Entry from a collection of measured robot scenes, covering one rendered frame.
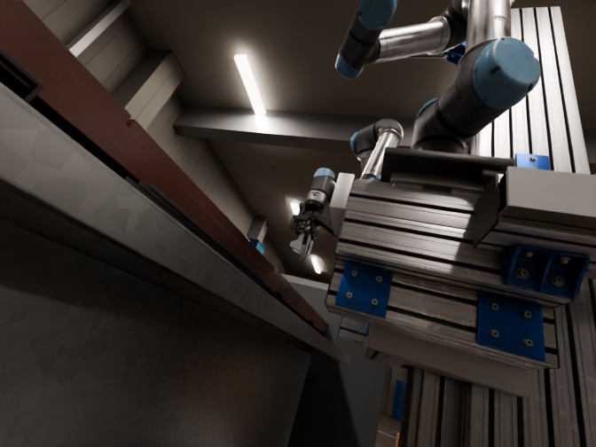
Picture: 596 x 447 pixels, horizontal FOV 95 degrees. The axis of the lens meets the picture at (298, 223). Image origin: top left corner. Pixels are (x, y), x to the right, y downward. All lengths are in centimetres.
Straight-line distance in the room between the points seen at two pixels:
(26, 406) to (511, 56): 83
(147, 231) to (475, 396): 64
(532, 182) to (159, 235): 46
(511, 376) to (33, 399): 67
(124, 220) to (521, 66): 66
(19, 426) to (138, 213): 27
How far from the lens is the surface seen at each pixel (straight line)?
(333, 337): 164
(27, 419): 41
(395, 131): 121
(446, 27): 104
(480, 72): 66
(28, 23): 40
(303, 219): 92
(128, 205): 18
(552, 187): 50
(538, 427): 74
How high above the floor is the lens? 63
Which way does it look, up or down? 24 degrees up
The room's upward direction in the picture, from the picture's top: 19 degrees clockwise
